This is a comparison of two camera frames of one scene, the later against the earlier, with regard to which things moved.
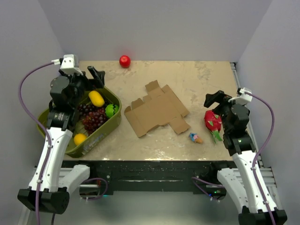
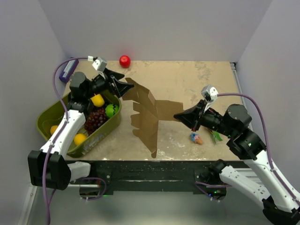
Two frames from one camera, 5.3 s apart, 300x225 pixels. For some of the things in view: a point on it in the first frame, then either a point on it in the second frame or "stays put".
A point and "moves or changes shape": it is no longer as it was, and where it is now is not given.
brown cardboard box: x=162 y=107 moves or changes shape
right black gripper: x=219 y=97 → x=191 y=118
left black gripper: x=98 y=77 → x=119 y=87
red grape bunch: x=94 y=120 stays put
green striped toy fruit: x=110 y=109 stays put
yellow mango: x=96 y=99 stays put
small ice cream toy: x=195 y=138 stays put
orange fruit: x=78 y=138 stays put
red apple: x=124 y=61 stays put
